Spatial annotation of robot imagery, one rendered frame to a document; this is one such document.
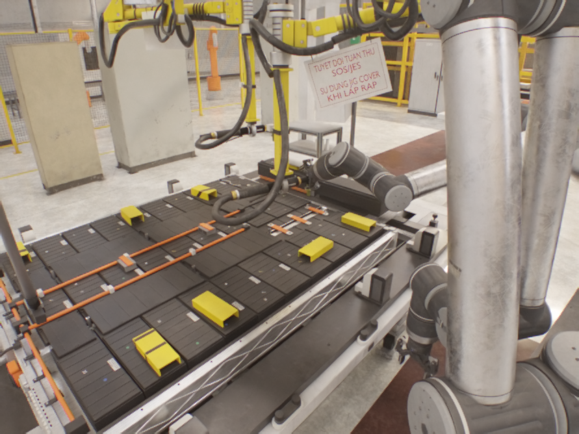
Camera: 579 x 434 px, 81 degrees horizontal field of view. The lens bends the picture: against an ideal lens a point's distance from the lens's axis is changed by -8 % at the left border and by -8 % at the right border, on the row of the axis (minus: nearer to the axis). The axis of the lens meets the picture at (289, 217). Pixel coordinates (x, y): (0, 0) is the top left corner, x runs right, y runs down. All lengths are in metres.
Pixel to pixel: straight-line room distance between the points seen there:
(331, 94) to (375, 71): 0.21
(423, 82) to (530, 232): 10.11
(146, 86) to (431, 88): 7.51
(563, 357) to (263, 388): 0.81
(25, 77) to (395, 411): 5.27
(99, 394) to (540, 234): 1.17
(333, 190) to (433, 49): 9.00
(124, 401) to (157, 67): 5.42
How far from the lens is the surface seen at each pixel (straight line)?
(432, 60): 10.84
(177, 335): 1.25
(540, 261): 0.97
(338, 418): 2.23
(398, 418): 2.29
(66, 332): 1.39
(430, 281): 1.03
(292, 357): 1.31
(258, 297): 1.34
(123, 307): 1.40
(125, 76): 5.88
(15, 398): 1.62
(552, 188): 0.92
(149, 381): 1.14
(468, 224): 0.71
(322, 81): 1.65
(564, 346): 1.00
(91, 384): 1.19
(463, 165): 0.71
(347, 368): 1.37
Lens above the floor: 1.84
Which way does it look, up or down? 26 degrees down
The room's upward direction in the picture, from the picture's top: straight up
